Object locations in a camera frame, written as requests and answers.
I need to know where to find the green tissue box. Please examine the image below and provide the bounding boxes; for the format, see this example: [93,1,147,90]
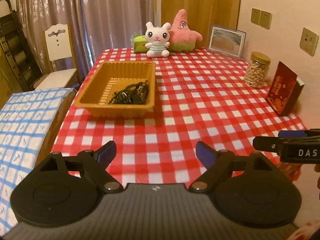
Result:
[132,34,148,53]

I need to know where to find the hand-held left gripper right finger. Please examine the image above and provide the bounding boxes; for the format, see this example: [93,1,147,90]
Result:
[189,141,280,193]

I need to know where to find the orange plastic tray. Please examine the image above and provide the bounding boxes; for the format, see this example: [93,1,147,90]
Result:
[74,61,157,118]

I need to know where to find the white bunny plush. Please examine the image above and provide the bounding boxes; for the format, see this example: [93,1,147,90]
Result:
[144,22,172,57]

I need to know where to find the picture frame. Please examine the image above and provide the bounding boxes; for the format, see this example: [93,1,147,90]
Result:
[207,24,247,60]

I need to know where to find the red checkered tablecloth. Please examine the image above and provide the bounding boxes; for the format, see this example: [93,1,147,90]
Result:
[50,47,309,188]

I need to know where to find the black folding rack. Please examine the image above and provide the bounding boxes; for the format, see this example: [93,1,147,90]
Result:
[0,0,43,92]

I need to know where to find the grey curtain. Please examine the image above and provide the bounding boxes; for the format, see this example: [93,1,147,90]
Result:
[15,0,162,80]

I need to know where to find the black watch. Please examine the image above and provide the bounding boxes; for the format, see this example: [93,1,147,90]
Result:
[130,93,147,105]

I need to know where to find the pink starfish plush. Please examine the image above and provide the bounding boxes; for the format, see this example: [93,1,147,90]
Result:
[167,9,203,53]

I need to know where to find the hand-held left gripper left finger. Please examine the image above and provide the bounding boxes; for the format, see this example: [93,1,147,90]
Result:
[32,140,123,194]

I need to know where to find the wall socket plate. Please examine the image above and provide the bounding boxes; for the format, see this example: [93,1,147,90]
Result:
[299,27,319,57]

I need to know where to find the white wooden chair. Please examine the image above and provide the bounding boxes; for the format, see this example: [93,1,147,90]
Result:
[34,23,82,90]

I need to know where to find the brown bead necklace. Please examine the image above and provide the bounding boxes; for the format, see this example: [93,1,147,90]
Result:
[108,79,150,105]

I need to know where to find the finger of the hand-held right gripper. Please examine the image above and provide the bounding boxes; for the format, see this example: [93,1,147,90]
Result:
[278,129,320,139]
[252,135,320,156]

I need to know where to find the jar of nuts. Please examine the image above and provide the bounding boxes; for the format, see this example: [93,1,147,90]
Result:
[244,51,272,89]

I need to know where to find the red gift box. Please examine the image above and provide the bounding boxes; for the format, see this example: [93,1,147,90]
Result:
[265,61,305,117]

